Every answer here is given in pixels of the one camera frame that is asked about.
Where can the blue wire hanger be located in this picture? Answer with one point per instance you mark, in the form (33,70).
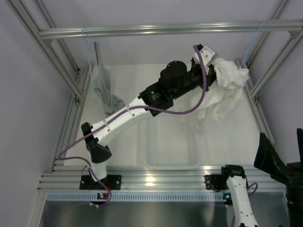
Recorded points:
(245,55)

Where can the white cable duct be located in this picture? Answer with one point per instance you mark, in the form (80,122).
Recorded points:
(139,196)

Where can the grey shirt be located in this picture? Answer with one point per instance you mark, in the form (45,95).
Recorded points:
(102,87)

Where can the white tank top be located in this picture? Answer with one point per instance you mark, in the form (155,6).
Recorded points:
(223,96)

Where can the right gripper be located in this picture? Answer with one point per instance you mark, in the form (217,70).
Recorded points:
(267,159)

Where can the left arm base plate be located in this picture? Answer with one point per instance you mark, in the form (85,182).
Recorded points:
(112,182)

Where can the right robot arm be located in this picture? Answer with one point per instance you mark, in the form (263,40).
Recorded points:
(241,193)

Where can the white plastic basket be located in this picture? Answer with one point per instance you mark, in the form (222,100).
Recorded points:
(167,142)

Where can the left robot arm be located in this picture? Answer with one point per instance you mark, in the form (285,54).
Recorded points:
(212,128)

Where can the aluminium frame top rail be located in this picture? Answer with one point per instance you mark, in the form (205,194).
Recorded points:
(167,29)

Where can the aluminium frame left posts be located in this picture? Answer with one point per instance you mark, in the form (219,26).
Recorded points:
(33,96)

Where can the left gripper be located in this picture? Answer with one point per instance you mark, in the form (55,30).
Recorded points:
(210,76)

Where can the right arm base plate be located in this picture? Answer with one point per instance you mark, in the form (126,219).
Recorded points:
(215,183)

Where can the aluminium front rail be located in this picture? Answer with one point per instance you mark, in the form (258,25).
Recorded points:
(142,179)

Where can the blue hanger with grey shirt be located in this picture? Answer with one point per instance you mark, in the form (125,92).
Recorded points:
(90,46)

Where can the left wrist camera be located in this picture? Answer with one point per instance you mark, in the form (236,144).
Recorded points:
(208,55)

